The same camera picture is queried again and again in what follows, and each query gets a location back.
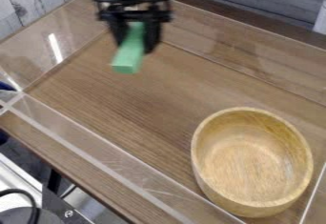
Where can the clear acrylic wall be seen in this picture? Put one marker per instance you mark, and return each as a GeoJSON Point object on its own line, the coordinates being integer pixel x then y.
{"type": "Point", "coordinates": [126, 184]}
{"type": "Point", "coordinates": [250, 44]}
{"type": "Point", "coordinates": [39, 47]}

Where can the clear acrylic front wall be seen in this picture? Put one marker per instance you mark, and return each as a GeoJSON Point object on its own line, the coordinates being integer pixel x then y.
{"type": "Point", "coordinates": [126, 184]}

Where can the blue object at left edge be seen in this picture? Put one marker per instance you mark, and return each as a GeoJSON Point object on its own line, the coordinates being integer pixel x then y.
{"type": "Point", "coordinates": [5, 87]}

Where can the light wooden bowl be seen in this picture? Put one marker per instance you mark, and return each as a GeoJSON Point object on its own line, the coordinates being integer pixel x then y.
{"type": "Point", "coordinates": [251, 161]}

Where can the clear acrylic back wall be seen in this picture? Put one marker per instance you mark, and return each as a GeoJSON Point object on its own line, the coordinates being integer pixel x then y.
{"type": "Point", "coordinates": [250, 44]}

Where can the clear acrylic left wall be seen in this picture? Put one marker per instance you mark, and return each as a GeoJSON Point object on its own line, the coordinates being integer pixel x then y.
{"type": "Point", "coordinates": [39, 47]}

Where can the grey metal bracket with screw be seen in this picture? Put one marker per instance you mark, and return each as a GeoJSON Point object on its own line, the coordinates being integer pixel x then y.
{"type": "Point", "coordinates": [60, 208]}

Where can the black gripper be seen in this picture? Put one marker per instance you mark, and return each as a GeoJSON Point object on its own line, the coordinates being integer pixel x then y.
{"type": "Point", "coordinates": [135, 11]}

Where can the green rectangular block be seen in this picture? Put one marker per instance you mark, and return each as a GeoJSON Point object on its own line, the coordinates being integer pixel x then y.
{"type": "Point", "coordinates": [128, 57]}

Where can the black table leg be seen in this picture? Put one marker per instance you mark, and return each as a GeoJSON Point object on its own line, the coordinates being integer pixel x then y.
{"type": "Point", "coordinates": [53, 182]}

